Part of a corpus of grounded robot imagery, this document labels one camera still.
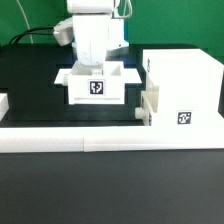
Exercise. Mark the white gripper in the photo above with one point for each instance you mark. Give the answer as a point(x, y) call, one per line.
point(91, 38)

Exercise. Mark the white drawer box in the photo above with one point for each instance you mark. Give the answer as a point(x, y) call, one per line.
point(148, 107)
point(104, 85)

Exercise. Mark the white front drawer box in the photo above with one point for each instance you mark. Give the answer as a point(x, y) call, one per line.
point(148, 107)

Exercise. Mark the white drawer cabinet frame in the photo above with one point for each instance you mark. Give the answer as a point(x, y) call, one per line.
point(188, 82)

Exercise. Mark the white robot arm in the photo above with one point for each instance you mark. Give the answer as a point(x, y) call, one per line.
point(108, 7)

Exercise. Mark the white marker base plate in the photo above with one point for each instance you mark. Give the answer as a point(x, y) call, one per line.
point(130, 75)

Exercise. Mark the white L-shaped boundary rail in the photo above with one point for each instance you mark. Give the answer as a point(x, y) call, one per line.
point(93, 139)

